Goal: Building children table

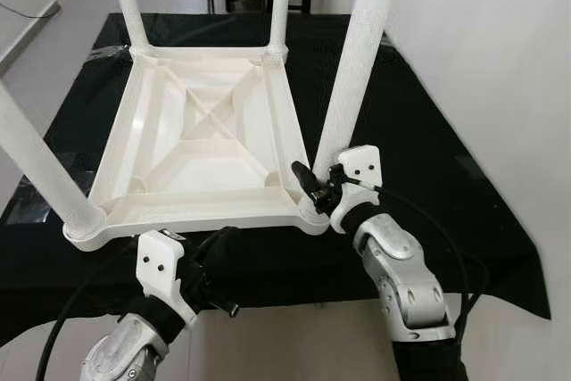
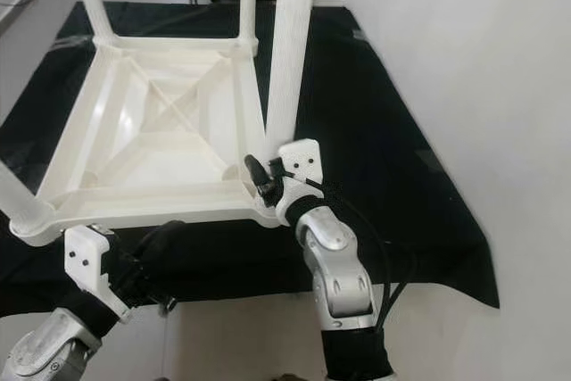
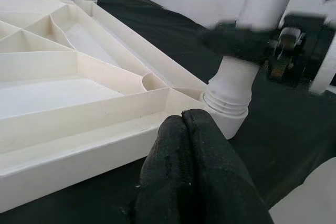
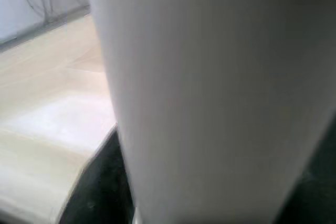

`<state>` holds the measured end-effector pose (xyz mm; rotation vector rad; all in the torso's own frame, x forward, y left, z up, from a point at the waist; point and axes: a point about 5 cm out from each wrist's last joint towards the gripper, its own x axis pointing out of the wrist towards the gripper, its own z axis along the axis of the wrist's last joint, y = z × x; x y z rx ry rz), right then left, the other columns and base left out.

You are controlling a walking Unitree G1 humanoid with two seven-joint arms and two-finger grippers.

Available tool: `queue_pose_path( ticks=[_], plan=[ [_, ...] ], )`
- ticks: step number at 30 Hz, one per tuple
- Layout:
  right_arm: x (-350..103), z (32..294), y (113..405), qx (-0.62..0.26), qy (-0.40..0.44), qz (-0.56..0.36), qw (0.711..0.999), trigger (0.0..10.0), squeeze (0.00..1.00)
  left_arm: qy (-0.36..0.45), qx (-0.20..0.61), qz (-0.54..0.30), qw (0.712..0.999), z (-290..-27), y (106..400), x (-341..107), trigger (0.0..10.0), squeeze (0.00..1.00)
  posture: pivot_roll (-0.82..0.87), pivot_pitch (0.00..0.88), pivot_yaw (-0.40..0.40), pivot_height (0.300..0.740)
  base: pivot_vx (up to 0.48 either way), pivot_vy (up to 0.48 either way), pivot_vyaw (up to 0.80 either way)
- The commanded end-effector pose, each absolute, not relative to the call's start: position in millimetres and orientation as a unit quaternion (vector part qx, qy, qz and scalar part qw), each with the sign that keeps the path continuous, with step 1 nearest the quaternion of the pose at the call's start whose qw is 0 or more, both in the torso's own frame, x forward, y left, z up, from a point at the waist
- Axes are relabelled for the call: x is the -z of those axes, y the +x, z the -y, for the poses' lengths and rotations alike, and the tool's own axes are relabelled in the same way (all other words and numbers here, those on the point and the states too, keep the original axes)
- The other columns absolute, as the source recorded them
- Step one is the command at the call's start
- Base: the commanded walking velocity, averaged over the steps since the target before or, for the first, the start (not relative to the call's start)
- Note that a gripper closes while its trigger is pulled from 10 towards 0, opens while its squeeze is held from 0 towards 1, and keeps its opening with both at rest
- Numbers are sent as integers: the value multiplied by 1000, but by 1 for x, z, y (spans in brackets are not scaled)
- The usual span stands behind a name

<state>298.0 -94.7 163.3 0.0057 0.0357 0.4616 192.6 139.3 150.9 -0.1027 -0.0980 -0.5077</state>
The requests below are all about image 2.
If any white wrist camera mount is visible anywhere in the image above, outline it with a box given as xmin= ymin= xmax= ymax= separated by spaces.
xmin=275 ymin=138 xmax=325 ymax=226
xmin=64 ymin=224 xmax=132 ymax=321

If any black tablecloth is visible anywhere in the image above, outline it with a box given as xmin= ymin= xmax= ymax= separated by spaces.
xmin=0 ymin=2 xmax=501 ymax=318

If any dark grey tape patch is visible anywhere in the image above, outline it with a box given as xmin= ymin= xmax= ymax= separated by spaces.
xmin=413 ymin=149 xmax=444 ymax=173

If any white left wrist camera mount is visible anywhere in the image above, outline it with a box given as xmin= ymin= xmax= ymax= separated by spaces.
xmin=64 ymin=224 xmax=132 ymax=321

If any white plastic table top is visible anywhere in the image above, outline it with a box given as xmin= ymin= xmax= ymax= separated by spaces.
xmin=9 ymin=35 xmax=284 ymax=246

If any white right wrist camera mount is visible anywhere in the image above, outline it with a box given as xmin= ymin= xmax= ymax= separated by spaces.
xmin=275 ymin=138 xmax=325 ymax=226

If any clear tape strip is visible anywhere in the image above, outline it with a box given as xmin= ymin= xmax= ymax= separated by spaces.
xmin=54 ymin=35 xmax=95 ymax=51

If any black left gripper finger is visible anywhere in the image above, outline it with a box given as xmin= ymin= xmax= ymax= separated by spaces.
xmin=145 ymin=223 xmax=188 ymax=259
xmin=134 ymin=218 xmax=181 ymax=248

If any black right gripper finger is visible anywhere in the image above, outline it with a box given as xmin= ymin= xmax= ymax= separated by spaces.
xmin=243 ymin=153 xmax=274 ymax=200

